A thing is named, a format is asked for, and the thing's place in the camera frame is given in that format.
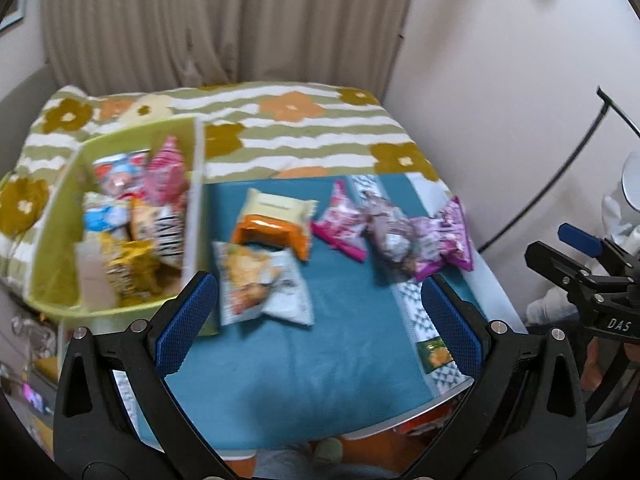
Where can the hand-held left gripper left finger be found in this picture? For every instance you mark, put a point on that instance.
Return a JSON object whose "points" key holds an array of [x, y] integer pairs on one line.
{"points": [[185, 325]]}

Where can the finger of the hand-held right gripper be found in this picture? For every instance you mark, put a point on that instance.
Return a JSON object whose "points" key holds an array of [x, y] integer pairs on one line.
{"points": [[580, 240], [555, 262]]}

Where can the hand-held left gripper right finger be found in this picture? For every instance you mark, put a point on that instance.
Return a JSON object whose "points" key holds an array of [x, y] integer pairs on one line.
{"points": [[450, 325]]}

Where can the yellow snack packet brown script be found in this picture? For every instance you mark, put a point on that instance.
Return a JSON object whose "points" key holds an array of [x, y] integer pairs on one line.
{"points": [[130, 265]]}

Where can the white fried food snack packet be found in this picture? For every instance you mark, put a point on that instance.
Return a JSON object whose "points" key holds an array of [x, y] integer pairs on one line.
{"points": [[255, 280]]}

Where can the yellow brown striped snack packet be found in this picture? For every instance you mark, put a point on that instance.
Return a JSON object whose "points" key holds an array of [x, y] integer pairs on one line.
{"points": [[165, 235]]}

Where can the blue and white snack packet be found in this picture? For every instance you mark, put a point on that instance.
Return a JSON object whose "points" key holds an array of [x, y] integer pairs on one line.
{"points": [[102, 217]]}

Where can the pink striped snack packet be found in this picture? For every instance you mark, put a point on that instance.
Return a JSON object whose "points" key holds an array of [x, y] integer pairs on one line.
{"points": [[167, 175]]}

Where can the green plastic basket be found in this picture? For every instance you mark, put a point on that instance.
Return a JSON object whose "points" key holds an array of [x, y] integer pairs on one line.
{"points": [[60, 240]]}

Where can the white cartoon snack packet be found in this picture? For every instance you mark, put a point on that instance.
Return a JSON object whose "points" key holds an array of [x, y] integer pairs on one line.
{"points": [[117, 175]]}

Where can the person's right hand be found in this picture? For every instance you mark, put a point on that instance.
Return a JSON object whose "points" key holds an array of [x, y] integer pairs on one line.
{"points": [[599, 365]]}

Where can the green snack packet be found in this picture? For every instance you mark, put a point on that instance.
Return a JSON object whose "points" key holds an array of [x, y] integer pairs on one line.
{"points": [[435, 354]]}

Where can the white sock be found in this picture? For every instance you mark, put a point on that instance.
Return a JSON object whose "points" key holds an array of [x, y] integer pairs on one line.
{"points": [[552, 309]]}

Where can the white round appliance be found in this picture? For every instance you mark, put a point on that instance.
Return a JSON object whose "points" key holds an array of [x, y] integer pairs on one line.
{"points": [[627, 195]]}

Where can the purple snack packet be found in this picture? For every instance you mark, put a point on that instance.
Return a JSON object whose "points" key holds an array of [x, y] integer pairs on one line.
{"points": [[445, 240]]}

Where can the black curved floor lamp pole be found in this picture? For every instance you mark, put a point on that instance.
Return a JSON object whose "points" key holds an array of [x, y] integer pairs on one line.
{"points": [[585, 150]]}

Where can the grey brown snack packet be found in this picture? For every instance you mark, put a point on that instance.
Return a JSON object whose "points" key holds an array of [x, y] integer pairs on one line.
{"points": [[392, 235]]}

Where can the blue patterned tablecloth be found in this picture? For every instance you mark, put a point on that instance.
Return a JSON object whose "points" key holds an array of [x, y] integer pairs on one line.
{"points": [[325, 360]]}

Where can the orange and cream snack packet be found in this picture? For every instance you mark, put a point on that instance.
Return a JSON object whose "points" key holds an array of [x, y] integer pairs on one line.
{"points": [[272, 222]]}

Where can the pink and white snack packet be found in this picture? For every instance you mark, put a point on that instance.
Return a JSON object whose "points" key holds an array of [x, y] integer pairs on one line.
{"points": [[340, 222]]}

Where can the small pink lit screen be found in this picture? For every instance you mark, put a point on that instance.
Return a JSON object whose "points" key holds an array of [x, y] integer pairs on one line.
{"points": [[32, 396]]}

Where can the floral striped blanket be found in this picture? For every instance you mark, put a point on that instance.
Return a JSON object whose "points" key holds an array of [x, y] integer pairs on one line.
{"points": [[310, 135]]}

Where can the beige pleated curtain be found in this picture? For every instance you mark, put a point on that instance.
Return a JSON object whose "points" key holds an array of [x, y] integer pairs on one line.
{"points": [[200, 20]]}

